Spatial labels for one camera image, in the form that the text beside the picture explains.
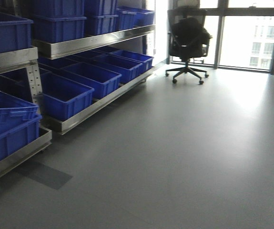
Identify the blue bin shelf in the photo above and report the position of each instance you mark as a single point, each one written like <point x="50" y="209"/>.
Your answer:
<point x="120" y="65"/>
<point x="145" y="60"/>
<point x="103" y="81"/>

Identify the stacked blue bin near left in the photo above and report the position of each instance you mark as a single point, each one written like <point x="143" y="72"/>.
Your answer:
<point x="19" y="124"/>

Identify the blue crate upper near left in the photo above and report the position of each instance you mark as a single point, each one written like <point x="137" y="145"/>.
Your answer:
<point x="15" y="33"/>

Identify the blue bin on lower shelf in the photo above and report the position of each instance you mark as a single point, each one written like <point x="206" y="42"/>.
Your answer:
<point x="64" y="98"/>

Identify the near stainless shelf rack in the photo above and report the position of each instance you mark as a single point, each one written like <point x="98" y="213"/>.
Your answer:
<point x="16" y="60"/>

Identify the black office chair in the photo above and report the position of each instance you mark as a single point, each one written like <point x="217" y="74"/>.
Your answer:
<point x="188" y="39"/>

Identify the blue crate upper shelf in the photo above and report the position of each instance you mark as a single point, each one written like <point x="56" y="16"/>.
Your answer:
<point x="54" y="30"/>

